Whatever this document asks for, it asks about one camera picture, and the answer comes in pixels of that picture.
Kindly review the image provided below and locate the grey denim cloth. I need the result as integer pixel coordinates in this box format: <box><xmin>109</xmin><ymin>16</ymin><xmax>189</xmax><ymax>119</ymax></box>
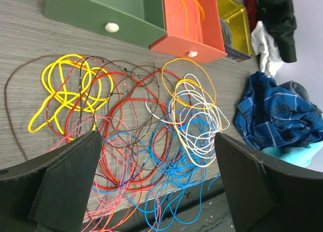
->
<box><xmin>279</xmin><ymin>81</ymin><xmax>322</xmax><ymax>114</ymax></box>

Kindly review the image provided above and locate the black cable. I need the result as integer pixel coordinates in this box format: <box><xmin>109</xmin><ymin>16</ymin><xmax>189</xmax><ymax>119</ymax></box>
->
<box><xmin>77</xmin><ymin>56</ymin><xmax>134</xmax><ymax>187</ymax></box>

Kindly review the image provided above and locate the salmon drawer box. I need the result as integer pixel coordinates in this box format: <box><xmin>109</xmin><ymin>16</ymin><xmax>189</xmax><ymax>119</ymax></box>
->
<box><xmin>150</xmin><ymin>0</ymin><xmax>227</xmax><ymax>64</ymax></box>

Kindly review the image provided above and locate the pink cable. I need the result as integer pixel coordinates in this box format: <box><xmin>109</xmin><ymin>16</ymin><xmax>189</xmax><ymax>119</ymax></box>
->
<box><xmin>49</xmin><ymin>115</ymin><xmax>162</xmax><ymax>232</ymax></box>

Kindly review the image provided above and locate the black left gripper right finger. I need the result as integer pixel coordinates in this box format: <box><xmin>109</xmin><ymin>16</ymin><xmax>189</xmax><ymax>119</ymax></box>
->
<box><xmin>214</xmin><ymin>133</ymin><xmax>322</xmax><ymax>231</ymax></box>

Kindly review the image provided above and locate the white cable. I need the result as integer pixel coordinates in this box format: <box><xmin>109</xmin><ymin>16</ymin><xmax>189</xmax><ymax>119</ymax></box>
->
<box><xmin>145</xmin><ymin>73</ymin><xmax>230</xmax><ymax>160</ymax></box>

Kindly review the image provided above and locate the cyan cloth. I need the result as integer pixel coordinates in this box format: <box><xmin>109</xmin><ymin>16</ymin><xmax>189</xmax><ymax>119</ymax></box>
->
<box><xmin>262</xmin><ymin>142</ymin><xmax>322</xmax><ymax>167</ymax></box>

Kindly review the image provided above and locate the black cloth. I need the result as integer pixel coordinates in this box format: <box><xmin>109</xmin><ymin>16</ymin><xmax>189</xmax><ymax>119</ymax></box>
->
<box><xmin>256</xmin><ymin>0</ymin><xmax>297</xmax><ymax>63</ymax></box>

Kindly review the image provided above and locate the orange-yellow cable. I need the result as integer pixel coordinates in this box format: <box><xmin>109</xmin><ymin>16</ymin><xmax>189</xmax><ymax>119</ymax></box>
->
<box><xmin>160</xmin><ymin>0</ymin><xmax>224</xmax><ymax>168</ymax></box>

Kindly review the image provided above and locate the dark red cloth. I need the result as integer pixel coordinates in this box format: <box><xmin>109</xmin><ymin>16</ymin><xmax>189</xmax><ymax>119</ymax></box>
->
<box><xmin>243</xmin><ymin>0</ymin><xmax>258</xmax><ymax>32</ymax></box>

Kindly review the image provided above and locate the blue cable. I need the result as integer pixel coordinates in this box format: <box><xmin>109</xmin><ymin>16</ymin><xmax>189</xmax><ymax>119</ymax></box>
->
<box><xmin>103</xmin><ymin>94</ymin><xmax>222</xmax><ymax>231</ymax></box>

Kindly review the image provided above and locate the brown cable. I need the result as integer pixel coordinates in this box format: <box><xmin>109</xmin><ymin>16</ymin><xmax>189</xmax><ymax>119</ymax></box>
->
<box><xmin>4</xmin><ymin>54</ymin><xmax>169</xmax><ymax>172</ymax></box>

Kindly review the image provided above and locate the white cloth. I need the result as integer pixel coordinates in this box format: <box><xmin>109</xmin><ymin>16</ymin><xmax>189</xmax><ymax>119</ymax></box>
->
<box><xmin>251</xmin><ymin>21</ymin><xmax>284</xmax><ymax>78</ymax></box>

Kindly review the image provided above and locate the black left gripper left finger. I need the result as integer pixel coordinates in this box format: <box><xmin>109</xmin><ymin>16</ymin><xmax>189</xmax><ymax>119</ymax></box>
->
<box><xmin>1</xmin><ymin>131</ymin><xmax>102</xmax><ymax>231</ymax></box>

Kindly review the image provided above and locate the blue plaid cloth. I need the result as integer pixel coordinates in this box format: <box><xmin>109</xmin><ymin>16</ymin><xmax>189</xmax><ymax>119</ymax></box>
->
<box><xmin>234</xmin><ymin>72</ymin><xmax>322</xmax><ymax>150</ymax></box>

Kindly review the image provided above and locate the green drawer box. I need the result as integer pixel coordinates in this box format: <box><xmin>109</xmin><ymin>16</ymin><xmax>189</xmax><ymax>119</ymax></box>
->
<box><xmin>44</xmin><ymin>0</ymin><xmax>167</xmax><ymax>47</ymax></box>

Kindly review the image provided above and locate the yellow cable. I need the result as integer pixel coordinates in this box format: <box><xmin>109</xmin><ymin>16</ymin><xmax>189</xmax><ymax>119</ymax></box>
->
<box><xmin>27</xmin><ymin>53</ymin><xmax>114</xmax><ymax>139</ymax></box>

